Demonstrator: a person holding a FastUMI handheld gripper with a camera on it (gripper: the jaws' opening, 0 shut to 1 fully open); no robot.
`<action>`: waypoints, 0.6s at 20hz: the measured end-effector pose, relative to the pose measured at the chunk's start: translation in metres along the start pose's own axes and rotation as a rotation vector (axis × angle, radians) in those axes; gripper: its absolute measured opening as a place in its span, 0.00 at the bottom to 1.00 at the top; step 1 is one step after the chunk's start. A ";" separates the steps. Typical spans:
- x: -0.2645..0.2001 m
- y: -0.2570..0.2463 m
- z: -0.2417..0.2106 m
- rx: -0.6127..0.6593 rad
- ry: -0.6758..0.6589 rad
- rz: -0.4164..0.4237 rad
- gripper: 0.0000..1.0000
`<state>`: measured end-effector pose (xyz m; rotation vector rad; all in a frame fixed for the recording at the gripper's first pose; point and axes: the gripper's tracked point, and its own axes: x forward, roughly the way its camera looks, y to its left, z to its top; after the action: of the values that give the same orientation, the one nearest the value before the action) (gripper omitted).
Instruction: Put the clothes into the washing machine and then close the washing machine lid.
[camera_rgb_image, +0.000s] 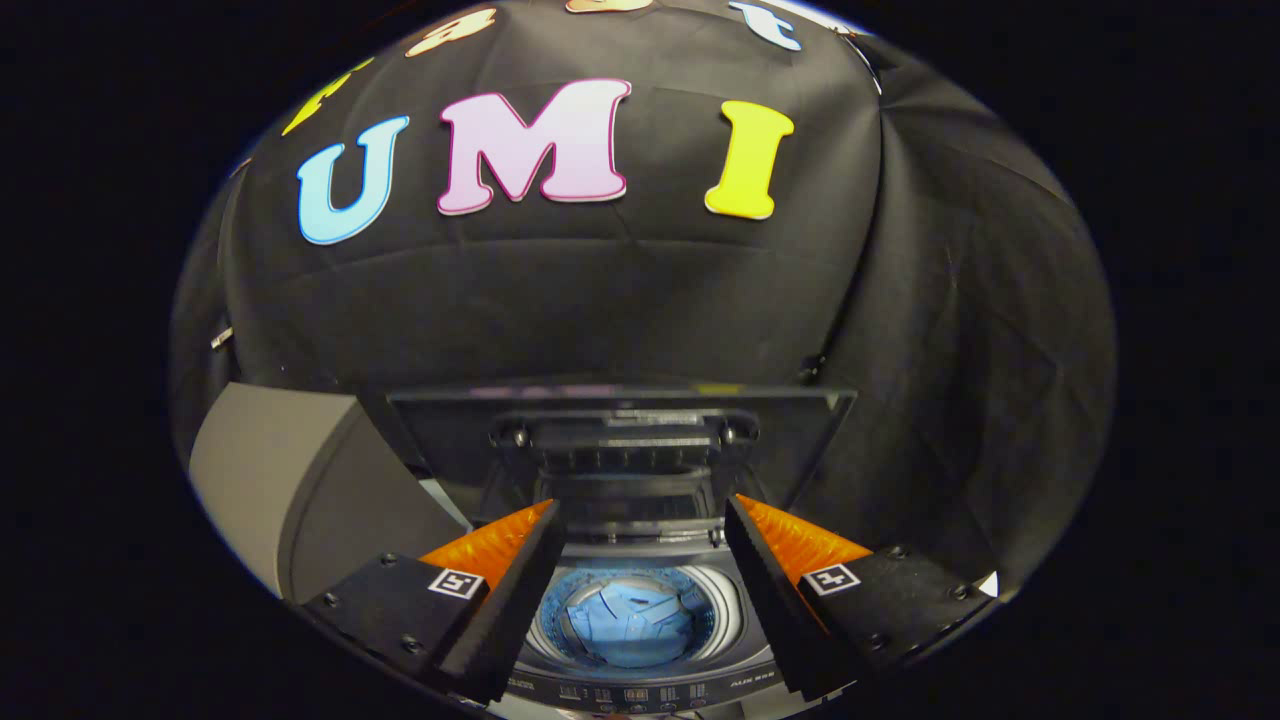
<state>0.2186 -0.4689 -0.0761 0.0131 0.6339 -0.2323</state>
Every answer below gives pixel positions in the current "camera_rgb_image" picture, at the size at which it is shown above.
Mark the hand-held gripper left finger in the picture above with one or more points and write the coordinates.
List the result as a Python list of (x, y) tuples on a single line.
[(515, 590)]

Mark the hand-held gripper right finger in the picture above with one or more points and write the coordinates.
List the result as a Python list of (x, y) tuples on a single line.
[(765, 590)]

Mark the light blue polo shirt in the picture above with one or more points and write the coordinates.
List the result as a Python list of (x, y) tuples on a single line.
[(630, 625)]

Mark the grey top-load washing machine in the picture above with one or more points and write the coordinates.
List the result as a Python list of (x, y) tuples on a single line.
[(640, 685)]

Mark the grey cabinet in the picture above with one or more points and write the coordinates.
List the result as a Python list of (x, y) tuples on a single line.
[(300, 480)]

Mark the black backdrop cloth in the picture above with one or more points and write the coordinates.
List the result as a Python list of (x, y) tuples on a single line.
[(620, 290)]

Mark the silver clip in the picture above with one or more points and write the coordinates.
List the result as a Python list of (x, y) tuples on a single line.
[(221, 338)]

